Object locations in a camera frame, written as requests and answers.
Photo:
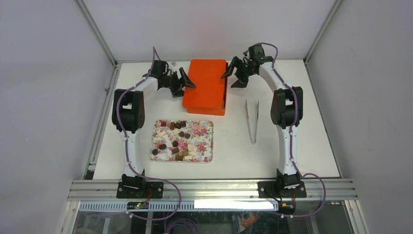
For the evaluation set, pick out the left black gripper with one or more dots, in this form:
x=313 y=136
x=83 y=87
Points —
x=183 y=81

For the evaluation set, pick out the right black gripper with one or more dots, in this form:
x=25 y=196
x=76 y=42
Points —
x=242 y=81

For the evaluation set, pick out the orange box lid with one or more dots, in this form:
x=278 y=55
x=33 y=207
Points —
x=211 y=90

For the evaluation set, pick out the metal tongs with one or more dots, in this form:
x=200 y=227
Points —
x=252 y=121

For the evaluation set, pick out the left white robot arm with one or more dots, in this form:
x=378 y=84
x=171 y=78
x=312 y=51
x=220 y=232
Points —
x=128 y=115

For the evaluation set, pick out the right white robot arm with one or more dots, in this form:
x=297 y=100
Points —
x=286 y=109

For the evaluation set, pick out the orange chocolate box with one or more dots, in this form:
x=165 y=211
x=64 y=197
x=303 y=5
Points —
x=205 y=111

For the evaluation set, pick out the white square chocolate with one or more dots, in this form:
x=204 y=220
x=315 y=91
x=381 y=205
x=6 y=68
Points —
x=176 y=131

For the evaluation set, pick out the floral tray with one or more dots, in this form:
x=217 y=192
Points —
x=194 y=143

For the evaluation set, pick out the white cable duct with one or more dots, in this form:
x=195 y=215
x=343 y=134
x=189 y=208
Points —
x=184 y=206

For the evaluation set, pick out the aluminium rail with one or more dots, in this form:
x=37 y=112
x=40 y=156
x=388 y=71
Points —
x=330 y=190

